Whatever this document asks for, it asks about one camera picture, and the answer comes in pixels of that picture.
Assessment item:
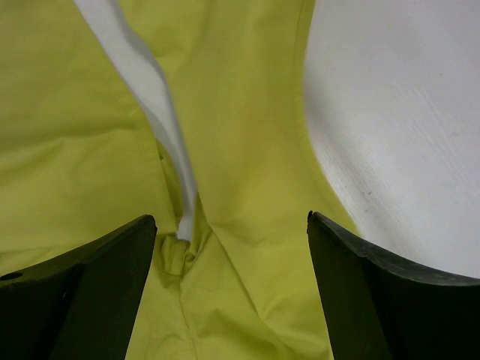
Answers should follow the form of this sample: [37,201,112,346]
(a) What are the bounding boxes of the yellow trousers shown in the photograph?
[1,1,354,359]

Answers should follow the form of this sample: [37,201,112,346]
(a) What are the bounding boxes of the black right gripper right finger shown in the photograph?
[307,211,479,360]

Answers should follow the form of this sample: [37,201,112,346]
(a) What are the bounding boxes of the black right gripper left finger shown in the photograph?
[1,215,157,359]

